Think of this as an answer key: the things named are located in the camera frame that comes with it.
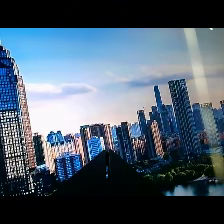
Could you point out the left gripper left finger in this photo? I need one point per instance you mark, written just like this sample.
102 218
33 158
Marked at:
90 180

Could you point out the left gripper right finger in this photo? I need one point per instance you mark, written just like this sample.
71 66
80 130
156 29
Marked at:
126 180

